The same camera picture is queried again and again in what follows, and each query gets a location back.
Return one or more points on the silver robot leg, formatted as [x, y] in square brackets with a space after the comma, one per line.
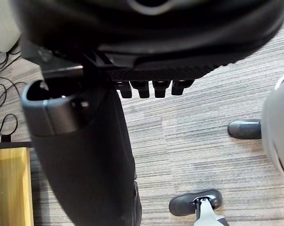
[279, 122]
[209, 215]

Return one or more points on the white furniture panel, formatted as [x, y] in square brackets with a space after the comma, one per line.
[3, 23]

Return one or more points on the black shoe rack frame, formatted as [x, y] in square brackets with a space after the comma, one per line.
[12, 144]

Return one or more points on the dark robot foot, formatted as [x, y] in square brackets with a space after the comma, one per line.
[244, 129]
[182, 204]

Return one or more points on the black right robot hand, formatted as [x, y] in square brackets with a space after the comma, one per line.
[156, 42]

